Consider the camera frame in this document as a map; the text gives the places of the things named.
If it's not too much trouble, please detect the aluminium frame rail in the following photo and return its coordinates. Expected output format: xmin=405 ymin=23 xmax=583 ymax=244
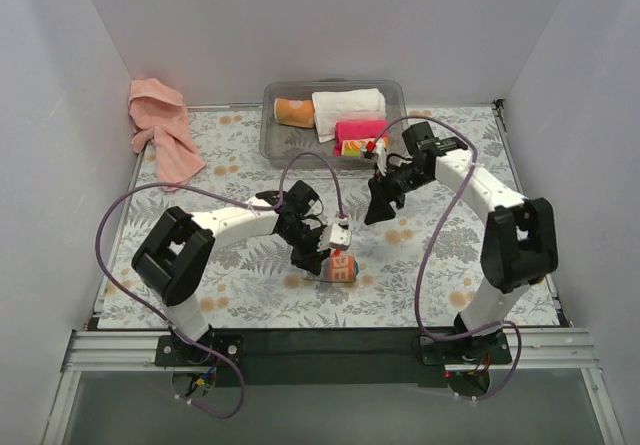
xmin=64 ymin=327 xmax=601 ymax=371

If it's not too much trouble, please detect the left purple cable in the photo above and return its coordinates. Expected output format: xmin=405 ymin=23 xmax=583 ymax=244
xmin=95 ymin=152 xmax=351 ymax=420

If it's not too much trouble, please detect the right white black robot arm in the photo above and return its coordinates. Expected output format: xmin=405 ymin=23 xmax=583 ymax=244
xmin=363 ymin=118 xmax=558 ymax=363

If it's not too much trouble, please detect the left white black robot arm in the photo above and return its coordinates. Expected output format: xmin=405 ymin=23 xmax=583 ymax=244
xmin=131 ymin=180 xmax=350 ymax=365

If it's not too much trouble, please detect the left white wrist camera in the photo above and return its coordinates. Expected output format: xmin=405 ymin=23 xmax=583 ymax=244
xmin=323 ymin=220 xmax=352 ymax=251

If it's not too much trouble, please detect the clear plastic bin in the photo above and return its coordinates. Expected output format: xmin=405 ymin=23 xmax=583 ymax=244
xmin=260 ymin=80 xmax=406 ymax=170

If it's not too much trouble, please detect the floral table mat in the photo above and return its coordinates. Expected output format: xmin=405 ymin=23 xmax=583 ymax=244
xmin=97 ymin=104 xmax=561 ymax=330

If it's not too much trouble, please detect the rabbit print towel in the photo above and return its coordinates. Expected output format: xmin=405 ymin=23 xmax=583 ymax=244
xmin=319 ymin=254 xmax=359 ymax=284

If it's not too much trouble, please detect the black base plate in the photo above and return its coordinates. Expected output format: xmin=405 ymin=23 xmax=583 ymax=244
xmin=154 ymin=328 xmax=512 ymax=388

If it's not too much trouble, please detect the orange print rolled towel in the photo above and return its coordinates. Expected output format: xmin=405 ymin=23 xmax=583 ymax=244
xmin=333 ymin=138 xmax=373 ymax=157

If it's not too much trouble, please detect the white rolled towel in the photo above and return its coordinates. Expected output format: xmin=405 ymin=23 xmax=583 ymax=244
xmin=311 ymin=88 xmax=386 ymax=143

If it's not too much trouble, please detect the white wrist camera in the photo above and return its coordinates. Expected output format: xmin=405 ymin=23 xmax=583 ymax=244
xmin=323 ymin=220 xmax=352 ymax=251
xmin=360 ymin=138 xmax=387 ymax=175

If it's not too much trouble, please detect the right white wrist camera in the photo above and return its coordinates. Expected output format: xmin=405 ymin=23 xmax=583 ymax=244
xmin=360 ymin=138 xmax=387 ymax=175

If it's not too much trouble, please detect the hot pink rolled towel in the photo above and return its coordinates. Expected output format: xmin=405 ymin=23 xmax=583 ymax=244
xmin=335 ymin=120 xmax=388 ymax=146

